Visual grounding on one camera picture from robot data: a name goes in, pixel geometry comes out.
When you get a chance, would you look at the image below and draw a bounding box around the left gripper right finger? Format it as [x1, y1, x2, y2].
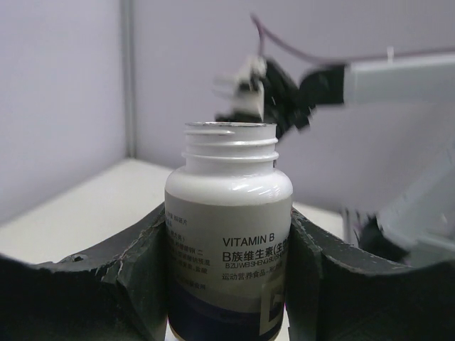
[287, 210, 454, 340]

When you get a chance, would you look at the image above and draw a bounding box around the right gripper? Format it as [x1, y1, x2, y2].
[263, 60, 320, 139]

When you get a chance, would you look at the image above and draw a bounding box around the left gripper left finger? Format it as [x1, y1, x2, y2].
[1, 205, 168, 340]

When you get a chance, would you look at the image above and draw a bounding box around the white vitamin B bottle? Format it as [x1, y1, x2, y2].
[165, 122, 293, 340]

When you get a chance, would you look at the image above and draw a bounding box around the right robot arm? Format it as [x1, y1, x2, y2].
[262, 55, 454, 266]

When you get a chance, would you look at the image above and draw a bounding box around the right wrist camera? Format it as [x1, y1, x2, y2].
[213, 55, 267, 123]

